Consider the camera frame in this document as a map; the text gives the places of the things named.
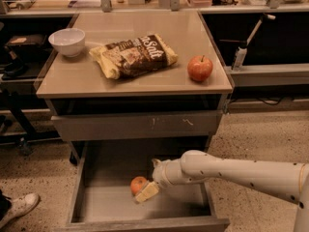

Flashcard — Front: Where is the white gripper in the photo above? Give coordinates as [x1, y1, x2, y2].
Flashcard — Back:
[134, 159, 185, 203]

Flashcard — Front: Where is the orange fruit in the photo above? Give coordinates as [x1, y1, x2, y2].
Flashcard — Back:
[130, 176, 148, 195]

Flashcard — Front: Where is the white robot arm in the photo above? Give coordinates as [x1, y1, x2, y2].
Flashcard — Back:
[134, 150, 309, 232]

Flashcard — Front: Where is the open grey middle drawer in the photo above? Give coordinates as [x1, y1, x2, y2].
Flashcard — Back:
[55, 138, 229, 232]

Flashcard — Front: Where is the closed grey top drawer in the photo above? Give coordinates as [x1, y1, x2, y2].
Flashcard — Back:
[52, 110, 222, 141]

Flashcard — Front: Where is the grey drawer cabinet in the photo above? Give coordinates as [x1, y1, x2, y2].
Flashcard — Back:
[37, 11, 233, 152]

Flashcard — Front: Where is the red apple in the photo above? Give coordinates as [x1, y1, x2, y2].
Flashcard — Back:
[187, 55, 213, 82]

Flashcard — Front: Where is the white sneaker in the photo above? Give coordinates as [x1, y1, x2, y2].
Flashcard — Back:
[0, 193, 41, 228]

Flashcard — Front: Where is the black chair base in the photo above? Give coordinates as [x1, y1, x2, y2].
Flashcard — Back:
[0, 87, 62, 157]

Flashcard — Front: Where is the brown yellow chip bag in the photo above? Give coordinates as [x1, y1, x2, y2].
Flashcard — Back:
[89, 34, 178, 79]

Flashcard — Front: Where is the white spray bottle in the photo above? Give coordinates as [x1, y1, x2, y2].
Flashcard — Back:
[231, 14, 276, 71]

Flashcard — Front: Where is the white ceramic bowl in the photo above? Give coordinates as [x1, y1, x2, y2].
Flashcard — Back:
[48, 28, 85, 57]

